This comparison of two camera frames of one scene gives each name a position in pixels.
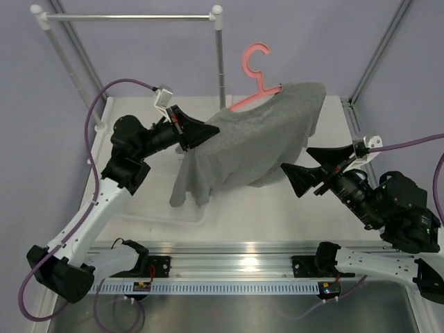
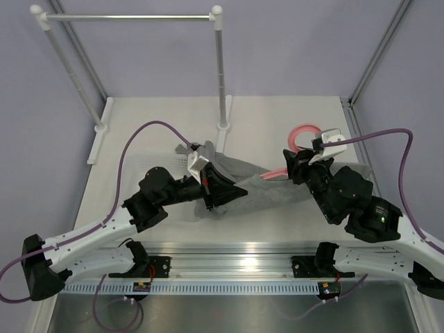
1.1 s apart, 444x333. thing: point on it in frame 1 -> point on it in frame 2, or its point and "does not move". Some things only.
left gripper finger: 193,133 -> 220,193
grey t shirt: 254,146 -> 266,185
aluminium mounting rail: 241,260 does not move
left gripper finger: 195,127 -> 216,178
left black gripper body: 176,124 -> 205,186
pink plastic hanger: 262,90 -> 292,138
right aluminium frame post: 379,50 does not move
